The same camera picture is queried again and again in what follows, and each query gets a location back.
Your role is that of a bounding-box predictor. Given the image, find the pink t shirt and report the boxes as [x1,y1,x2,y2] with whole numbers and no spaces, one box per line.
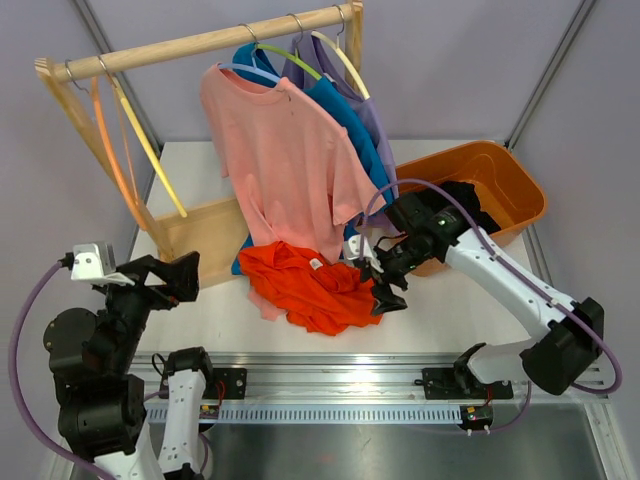
[199,62,389,322]

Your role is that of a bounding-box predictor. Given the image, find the blue t shirt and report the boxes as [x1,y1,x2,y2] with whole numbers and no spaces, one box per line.
[230,42,394,276]

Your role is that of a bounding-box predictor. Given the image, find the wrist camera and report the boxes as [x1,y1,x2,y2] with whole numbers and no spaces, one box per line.
[342,234,384,273]
[59,241,135,286]

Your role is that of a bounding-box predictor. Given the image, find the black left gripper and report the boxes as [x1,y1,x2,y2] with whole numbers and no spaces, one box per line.
[100,248,198,371]

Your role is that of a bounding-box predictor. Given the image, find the aluminium mounting rail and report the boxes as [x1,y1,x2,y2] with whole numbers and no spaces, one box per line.
[129,351,609,426]

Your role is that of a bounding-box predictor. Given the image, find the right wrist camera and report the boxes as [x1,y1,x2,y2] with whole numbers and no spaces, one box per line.
[342,234,384,273]

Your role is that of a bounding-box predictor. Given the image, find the wooden clothes rack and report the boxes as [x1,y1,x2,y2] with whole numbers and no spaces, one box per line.
[33,0,365,261]

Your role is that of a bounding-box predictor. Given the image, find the green clothes hanger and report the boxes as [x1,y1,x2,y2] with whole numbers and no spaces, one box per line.
[254,37,322,81]

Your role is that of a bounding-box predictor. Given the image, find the yellow clothes hanger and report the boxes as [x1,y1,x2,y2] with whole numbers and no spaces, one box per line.
[97,55,187,218]

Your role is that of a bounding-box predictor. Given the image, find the black t shirt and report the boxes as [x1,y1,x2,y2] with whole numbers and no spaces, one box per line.
[418,181,501,234]

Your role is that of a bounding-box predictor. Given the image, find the orange plastic basket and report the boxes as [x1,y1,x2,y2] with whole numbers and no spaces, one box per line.
[390,140,547,248]

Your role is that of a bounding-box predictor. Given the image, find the cream clothes hanger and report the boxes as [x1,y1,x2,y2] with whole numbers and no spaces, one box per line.
[311,4,370,100]

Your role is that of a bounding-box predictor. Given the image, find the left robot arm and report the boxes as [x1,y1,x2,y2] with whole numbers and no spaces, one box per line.
[43,244,216,479]

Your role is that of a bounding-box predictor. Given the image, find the orange clothes hanger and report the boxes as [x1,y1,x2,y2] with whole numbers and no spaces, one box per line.
[63,58,151,231]

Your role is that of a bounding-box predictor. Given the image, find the wooden tray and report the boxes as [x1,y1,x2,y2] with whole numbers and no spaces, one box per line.
[155,197,249,289]

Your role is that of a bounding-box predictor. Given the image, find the orange t shirt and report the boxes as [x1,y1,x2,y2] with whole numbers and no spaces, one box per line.
[238,242,382,336]

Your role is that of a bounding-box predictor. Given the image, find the light blue clothes hanger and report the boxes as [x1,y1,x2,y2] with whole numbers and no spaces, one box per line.
[219,23,280,85]

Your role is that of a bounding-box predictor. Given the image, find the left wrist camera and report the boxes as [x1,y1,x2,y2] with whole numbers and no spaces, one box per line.
[59,241,135,286]

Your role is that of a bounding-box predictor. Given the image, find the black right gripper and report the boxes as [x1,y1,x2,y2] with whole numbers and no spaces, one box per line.
[360,233,433,316]

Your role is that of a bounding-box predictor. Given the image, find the lavender t shirt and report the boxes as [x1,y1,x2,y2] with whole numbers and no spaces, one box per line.
[282,34,401,231]

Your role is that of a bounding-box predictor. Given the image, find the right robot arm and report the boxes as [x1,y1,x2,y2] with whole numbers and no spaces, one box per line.
[343,193,604,398]

